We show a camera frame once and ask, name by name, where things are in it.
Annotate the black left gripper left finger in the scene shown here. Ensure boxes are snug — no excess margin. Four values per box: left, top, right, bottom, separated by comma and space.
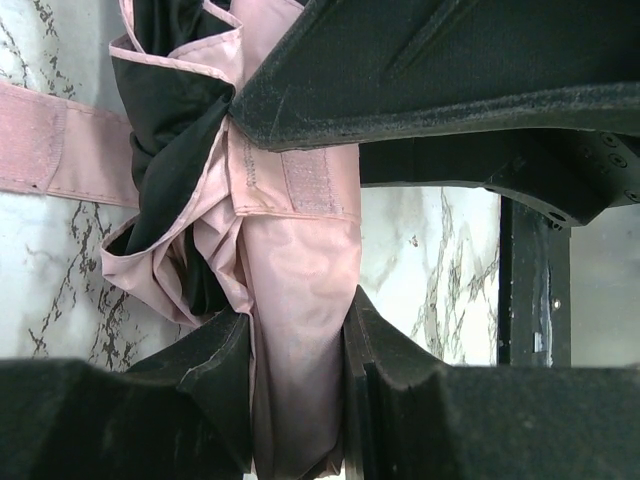
1, 309, 252, 479

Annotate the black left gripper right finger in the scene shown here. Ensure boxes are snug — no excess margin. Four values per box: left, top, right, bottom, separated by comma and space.
343, 291, 639, 479

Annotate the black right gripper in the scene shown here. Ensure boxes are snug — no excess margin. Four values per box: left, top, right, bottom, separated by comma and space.
231, 1, 639, 367

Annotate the pink folding umbrella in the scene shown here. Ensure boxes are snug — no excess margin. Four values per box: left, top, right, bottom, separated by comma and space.
1, 1, 361, 479

